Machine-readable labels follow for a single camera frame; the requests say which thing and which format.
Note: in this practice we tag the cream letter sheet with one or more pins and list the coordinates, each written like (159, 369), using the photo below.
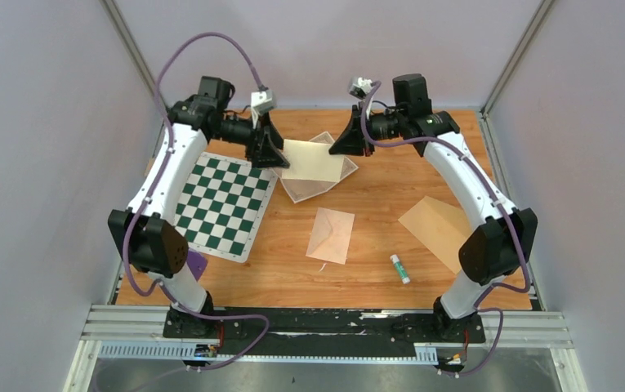
(311, 161)

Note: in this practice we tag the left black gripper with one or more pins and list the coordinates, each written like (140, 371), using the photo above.
(266, 154)

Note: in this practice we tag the green white chessboard mat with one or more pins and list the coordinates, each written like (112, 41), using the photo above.
(222, 206)

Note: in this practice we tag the tan kraft envelope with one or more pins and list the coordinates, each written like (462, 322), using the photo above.
(440, 227)

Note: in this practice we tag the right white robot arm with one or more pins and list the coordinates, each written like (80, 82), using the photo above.
(502, 233)

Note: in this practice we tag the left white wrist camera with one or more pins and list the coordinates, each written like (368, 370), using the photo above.
(261, 103)

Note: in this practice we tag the purple plastic piece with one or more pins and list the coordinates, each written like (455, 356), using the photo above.
(197, 263)

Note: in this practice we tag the white green glue stick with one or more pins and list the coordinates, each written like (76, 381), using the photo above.
(397, 263)

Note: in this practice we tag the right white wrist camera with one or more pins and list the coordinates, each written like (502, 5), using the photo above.
(359, 87)

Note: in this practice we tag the aluminium frame rail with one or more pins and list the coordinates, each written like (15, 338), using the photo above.
(136, 332)

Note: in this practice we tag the pink paper envelope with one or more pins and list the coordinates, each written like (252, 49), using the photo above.
(330, 236)

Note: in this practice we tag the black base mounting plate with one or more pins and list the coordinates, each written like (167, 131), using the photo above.
(321, 332)

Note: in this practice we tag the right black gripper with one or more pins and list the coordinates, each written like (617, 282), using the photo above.
(354, 140)

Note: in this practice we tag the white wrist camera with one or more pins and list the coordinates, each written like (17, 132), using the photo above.
(359, 87)
(261, 103)

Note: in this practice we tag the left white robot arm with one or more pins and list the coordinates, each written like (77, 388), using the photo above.
(143, 232)

